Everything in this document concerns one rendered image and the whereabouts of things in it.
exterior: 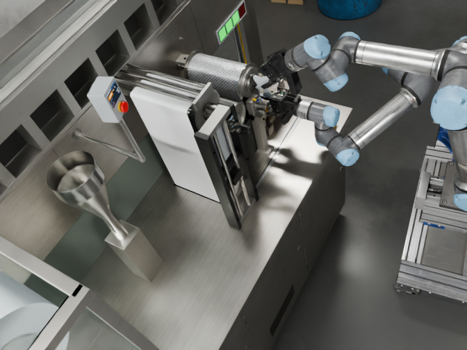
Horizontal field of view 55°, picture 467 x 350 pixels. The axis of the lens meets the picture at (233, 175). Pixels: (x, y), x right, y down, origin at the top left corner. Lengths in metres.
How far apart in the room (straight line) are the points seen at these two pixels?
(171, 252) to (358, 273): 1.21
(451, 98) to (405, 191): 1.58
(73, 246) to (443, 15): 3.37
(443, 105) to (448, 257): 1.22
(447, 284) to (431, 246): 0.21
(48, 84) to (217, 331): 0.96
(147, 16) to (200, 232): 0.83
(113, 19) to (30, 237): 0.76
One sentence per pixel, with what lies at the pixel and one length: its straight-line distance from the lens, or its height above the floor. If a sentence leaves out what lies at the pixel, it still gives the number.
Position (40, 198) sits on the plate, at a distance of 1.56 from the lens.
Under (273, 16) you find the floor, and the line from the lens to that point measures 4.27.
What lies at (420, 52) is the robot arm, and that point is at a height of 1.41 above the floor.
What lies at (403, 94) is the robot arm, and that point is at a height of 1.14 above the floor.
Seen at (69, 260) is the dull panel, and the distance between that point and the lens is 1.77.
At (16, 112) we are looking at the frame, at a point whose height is 1.62.
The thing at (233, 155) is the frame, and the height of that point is 1.24.
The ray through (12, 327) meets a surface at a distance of 1.05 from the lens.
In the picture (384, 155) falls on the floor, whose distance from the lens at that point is 3.06.
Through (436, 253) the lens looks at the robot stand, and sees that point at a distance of 2.49.
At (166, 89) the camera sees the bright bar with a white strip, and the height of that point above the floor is 1.44.
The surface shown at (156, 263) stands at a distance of 1.71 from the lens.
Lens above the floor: 2.39
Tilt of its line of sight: 52 degrees down
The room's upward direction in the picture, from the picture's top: 18 degrees counter-clockwise
